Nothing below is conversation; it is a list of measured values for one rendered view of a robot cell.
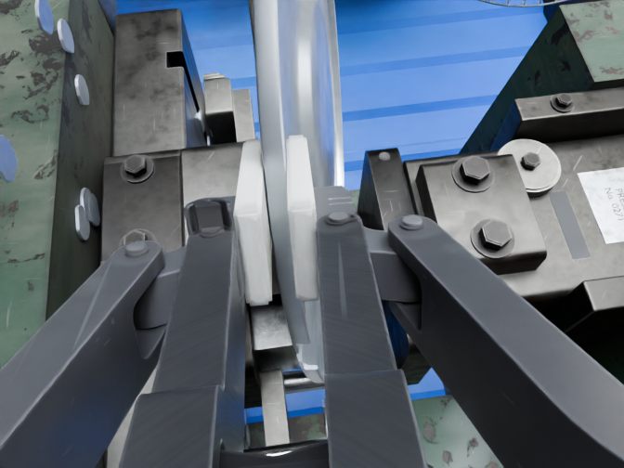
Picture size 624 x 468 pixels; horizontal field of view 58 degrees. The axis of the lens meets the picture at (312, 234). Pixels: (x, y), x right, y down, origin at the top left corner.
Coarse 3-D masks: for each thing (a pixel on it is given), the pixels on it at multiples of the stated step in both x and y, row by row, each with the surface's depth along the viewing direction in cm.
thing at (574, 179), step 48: (528, 144) 51; (576, 144) 52; (432, 192) 46; (480, 192) 46; (528, 192) 49; (576, 192) 50; (480, 240) 44; (528, 240) 44; (576, 240) 48; (528, 288) 46
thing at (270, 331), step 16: (272, 304) 49; (256, 320) 48; (272, 320) 48; (256, 336) 48; (272, 336) 48; (288, 336) 48; (256, 352) 48; (272, 352) 49; (288, 352) 49; (272, 368) 54; (288, 368) 55
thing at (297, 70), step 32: (256, 0) 17; (288, 0) 23; (320, 0) 37; (256, 32) 17; (288, 32) 23; (320, 32) 30; (256, 64) 17; (288, 64) 23; (320, 64) 30; (288, 96) 22; (320, 96) 29; (288, 128) 22; (320, 128) 29; (320, 160) 28; (288, 224) 18; (288, 256) 19; (288, 288) 20; (288, 320) 21; (320, 320) 31; (320, 352) 31
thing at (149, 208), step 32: (128, 160) 39; (160, 160) 40; (192, 160) 40; (224, 160) 40; (128, 192) 39; (160, 192) 39; (192, 192) 39; (224, 192) 39; (128, 224) 38; (160, 224) 38
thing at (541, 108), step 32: (544, 96) 50; (576, 96) 50; (608, 96) 50; (512, 128) 51; (544, 128) 51; (576, 128) 51; (608, 128) 52; (576, 288) 43; (608, 288) 42; (576, 320) 44; (608, 320) 44
